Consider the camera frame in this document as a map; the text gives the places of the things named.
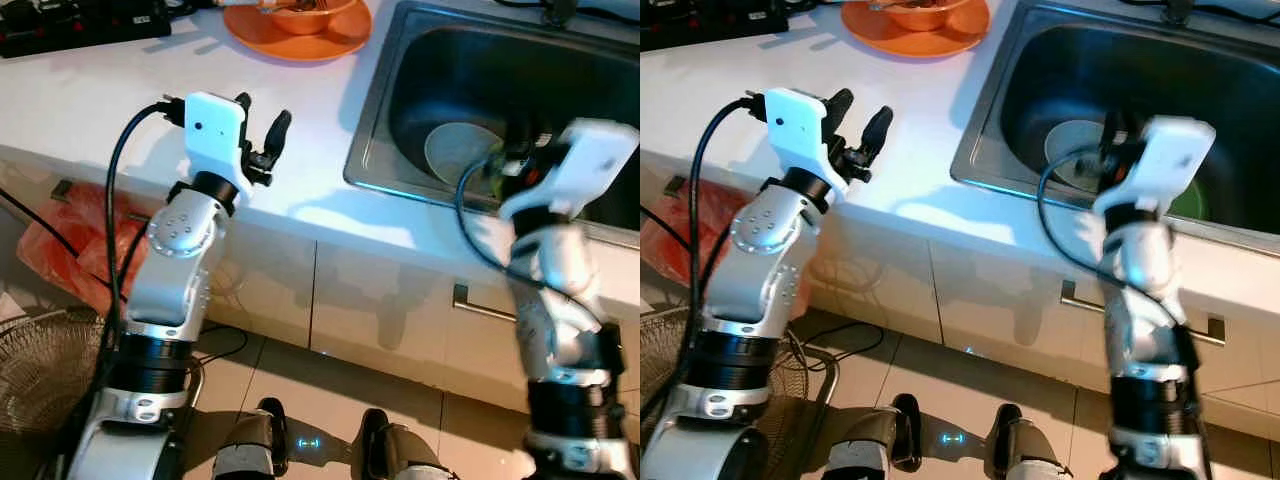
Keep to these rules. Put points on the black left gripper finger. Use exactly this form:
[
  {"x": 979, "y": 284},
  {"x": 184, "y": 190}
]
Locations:
[
  {"x": 244, "y": 103},
  {"x": 278, "y": 130},
  {"x": 877, "y": 127},
  {"x": 842, "y": 105}
]

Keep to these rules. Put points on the orange plastic plate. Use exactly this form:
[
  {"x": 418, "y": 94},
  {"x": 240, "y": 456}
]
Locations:
[
  {"x": 915, "y": 42},
  {"x": 300, "y": 47}
]

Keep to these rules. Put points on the orange plastic bowl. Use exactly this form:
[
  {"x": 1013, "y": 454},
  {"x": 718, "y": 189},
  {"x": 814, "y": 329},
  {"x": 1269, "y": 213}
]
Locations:
[
  {"x": 925, "y": 18},
  {"x": 310, "y": 22}
]

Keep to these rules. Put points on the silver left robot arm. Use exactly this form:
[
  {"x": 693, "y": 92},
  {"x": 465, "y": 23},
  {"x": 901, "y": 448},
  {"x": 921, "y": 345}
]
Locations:
[
  {"x": 180, "y": 245},
  {"x": 770, "y": 250}
]

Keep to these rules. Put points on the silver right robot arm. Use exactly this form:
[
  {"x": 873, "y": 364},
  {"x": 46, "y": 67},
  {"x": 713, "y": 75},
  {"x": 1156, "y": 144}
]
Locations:
[
  {"x": 560, "y": 300},
  {"x": 1150, "y": 300}
]

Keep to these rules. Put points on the stainless steel sink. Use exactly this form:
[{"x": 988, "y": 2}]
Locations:
[
  {"x": 450, "y": 80},
  {"x": 1060, "y": 70}
]

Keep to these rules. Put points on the dark metal faucet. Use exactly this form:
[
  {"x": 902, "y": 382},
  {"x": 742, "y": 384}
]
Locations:
[
  {"x": 1177, "y": 10},
  {"x": 557, "y": 10}
]

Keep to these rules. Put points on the black power strip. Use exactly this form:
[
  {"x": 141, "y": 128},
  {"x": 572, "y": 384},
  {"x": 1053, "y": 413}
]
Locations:
[
  {"x": 710, "y": 25},
  {"x": 80, "y": 28}
]

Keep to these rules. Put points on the red plastic bag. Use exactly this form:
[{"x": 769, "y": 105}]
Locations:
[
  {"x": 675, "y": 235},
  {"x": 70, "y": 240}
]

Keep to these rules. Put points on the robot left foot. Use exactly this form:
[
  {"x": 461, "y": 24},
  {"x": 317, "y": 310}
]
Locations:
[
  {"x": 250, "y": 445},
  {"x": 875, "y": 440}
]

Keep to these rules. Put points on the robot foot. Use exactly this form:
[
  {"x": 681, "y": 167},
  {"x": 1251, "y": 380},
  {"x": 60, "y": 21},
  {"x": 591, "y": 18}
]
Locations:
[
  {"x": 250, "y": 445},
  {"x": 1025, "y": 445},
  {"x": 395, "y": 450},
  {"x": 875, "y": 440}
]

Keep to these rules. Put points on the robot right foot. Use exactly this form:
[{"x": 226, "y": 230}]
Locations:
[
  {"x": 395, "y": 450},
  {"x": 1025, "y": 445}
]

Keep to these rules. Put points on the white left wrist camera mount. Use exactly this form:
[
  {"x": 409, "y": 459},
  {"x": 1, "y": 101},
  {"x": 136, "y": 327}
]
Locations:
[
  {"x": 795, "y": 125},
  {"x": 215, "y": 130}
]

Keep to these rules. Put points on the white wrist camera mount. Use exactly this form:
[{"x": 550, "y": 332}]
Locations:
[
  {"x": 1170, "y": 160},
  {"x": 795, "y": 125},
  {"x": 590, "y": 160},
  {"x": 215, "y": 130}
]

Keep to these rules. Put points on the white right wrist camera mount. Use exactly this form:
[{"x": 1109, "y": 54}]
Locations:
[
  {"x": 590, "y": 160},
  {"x": 1170, "y": 160}
]

